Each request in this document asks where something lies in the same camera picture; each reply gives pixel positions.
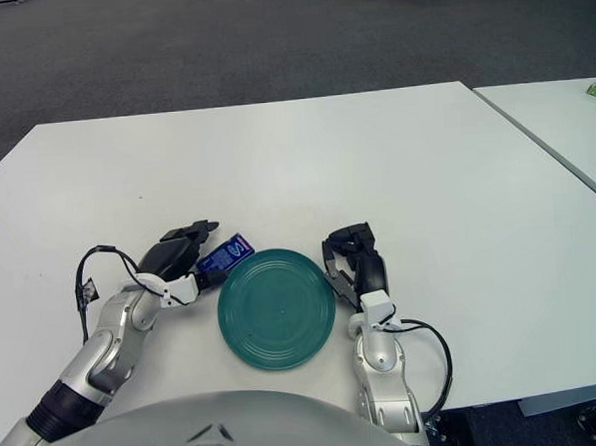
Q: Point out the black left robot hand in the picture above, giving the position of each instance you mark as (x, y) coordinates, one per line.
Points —
(170, 254)

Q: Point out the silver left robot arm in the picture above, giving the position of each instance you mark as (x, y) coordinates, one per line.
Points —
(109, 338)

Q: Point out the green ribbed plate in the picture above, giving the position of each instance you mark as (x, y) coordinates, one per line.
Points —
(277, 309)

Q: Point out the white table frame beam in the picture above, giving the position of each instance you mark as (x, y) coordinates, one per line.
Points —
(572, 404)

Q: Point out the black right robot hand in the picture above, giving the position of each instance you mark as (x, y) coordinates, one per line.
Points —
(370, 274)

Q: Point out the blue gum pack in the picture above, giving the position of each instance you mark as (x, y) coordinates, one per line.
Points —
(229, 251)

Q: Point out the grey robot torso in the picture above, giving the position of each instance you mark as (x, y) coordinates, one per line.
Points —
(214, 437)

